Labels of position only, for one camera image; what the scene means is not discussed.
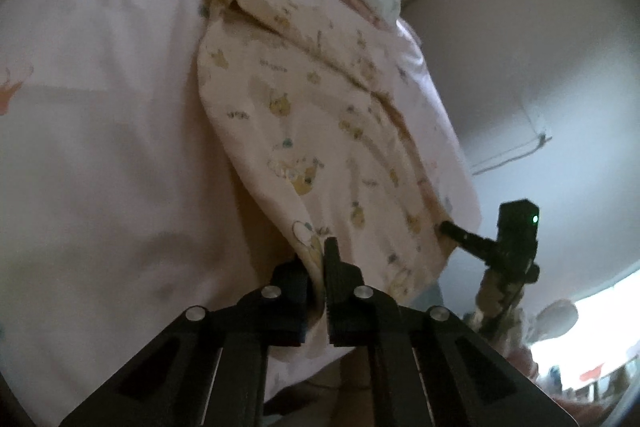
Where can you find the pale soft bundle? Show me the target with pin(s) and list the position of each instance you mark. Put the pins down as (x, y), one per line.
(555, 317)

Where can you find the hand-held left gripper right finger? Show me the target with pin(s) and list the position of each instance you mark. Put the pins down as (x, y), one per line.
(342, 302)

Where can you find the white wall conduit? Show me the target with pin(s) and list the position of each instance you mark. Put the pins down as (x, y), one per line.
(510, 155)

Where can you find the pink animal print blanket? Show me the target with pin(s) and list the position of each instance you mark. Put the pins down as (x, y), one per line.
(100, 107)

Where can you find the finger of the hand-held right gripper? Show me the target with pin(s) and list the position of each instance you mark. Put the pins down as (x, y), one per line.
(465, 238)

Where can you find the person's right forearm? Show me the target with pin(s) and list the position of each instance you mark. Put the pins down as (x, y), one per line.
(492, 302)

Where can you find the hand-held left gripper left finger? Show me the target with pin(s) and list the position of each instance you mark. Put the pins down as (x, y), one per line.
(290, 302)

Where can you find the beige bear print baby shirt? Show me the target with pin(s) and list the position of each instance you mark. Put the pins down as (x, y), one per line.
(300, 122)

